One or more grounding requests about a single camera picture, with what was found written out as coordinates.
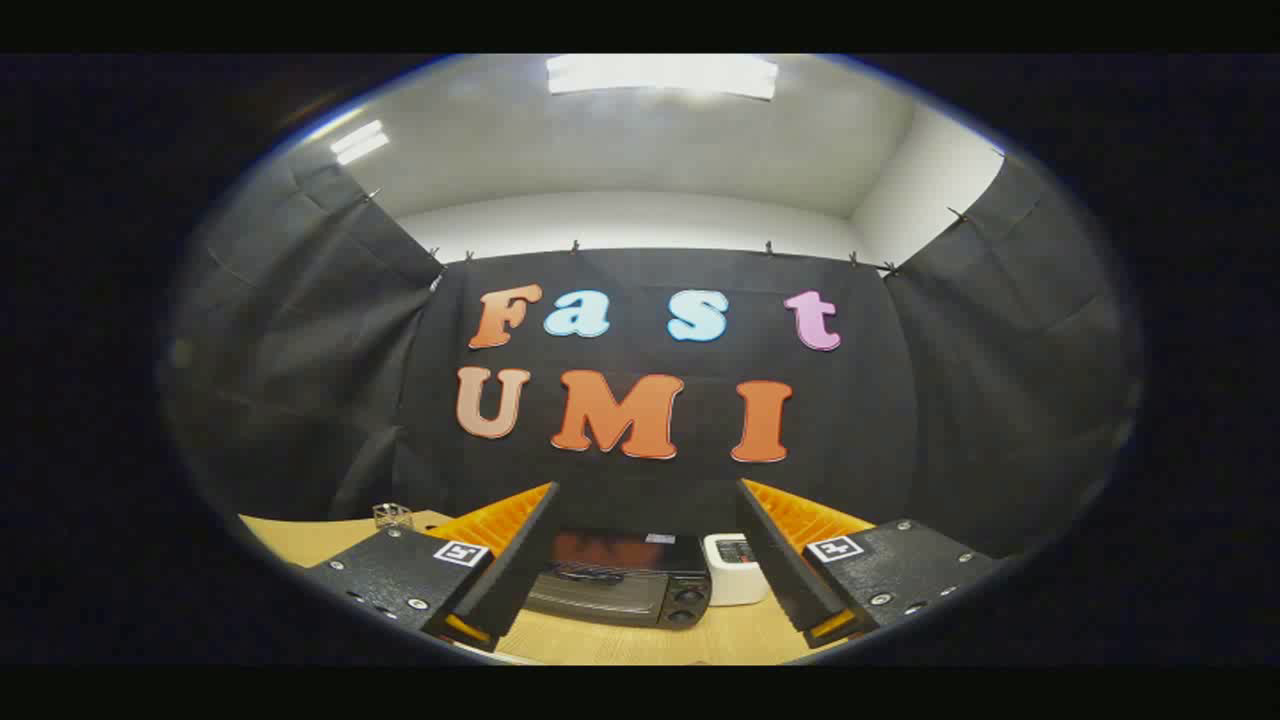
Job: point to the black toaster oven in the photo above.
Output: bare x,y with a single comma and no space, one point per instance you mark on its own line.
620,592

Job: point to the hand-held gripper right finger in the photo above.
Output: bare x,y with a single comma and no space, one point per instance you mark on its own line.
785,570

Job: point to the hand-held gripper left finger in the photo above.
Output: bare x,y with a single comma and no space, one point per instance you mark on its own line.
515,575

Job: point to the small clear glass container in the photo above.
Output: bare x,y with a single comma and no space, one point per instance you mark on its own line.
392,516

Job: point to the white bread toaster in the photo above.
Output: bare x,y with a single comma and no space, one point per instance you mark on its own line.
738,585

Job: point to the small ceiling light panel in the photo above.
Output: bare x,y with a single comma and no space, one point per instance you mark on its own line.
360,142

